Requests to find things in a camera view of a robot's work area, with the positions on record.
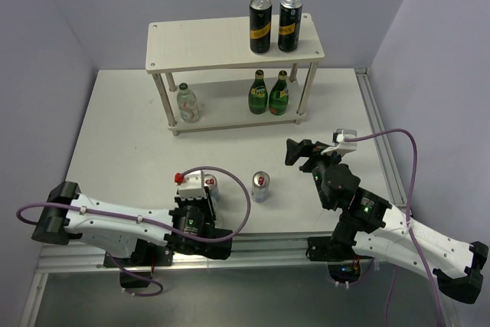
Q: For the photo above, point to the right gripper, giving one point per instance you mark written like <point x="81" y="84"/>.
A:
<point x="295" y="149"/>

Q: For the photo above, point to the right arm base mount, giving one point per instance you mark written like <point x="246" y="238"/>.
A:
<point x="346" y="269"/>

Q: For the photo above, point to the silver can red top left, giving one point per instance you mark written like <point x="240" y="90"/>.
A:
<point x="212" y="188"/>

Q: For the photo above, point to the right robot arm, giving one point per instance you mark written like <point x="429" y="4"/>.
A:
<point x="370" y="226"/>

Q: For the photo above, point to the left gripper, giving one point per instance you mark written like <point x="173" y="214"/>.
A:
<point x="207" y="203"/>

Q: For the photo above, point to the black can right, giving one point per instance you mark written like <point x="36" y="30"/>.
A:
<point x="290" y="17"/>

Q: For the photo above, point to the black can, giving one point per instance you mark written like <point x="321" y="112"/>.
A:
<point x="290" y="17"/>
<point x="260" y="16"/>

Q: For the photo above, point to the silver can red top right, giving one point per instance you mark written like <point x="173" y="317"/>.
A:
<point x="260" y="186"/>

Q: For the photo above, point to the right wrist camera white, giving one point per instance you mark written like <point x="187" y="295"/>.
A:
<point x="342" y="139"/>

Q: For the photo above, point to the green glass bottle front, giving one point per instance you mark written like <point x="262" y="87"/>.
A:
<point x="258" y="94"/>

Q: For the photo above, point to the aluminium front rail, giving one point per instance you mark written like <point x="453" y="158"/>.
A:
<point x="263" y="250"/>

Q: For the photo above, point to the clear bottle green cap back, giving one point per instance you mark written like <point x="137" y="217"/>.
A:
<point x="187" y="104"/>

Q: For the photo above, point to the green glass bottle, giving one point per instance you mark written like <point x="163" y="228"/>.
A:
<point x="258" y="94"/>
<point x="279" y="95"/>

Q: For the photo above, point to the black can left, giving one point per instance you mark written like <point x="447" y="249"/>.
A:
<point x="260" y="16"/>

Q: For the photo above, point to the green glass bottle back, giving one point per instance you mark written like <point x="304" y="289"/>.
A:
<point x="279" y="95"/>

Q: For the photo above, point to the white two-tier shelf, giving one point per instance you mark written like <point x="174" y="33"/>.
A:
<point x="213" y="57"/>

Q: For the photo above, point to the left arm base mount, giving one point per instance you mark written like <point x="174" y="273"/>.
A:
<point x="137" y="272"/>

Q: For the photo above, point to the aluminium side rail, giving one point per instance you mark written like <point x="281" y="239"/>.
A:
<point x="447" y="309"/>

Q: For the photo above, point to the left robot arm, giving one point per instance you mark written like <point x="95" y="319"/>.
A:
<point x="119" y="229"/>

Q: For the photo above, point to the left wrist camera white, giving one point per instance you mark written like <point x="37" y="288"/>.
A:
<point x="191" y="185"/>

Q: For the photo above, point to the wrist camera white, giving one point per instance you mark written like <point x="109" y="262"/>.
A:
<point x="191" y="185"/>
<point x="342" y="139"/>

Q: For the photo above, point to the silver can red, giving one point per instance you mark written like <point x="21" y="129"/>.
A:
<point x="260" y="186"/>
<point x="212" y="188"/>

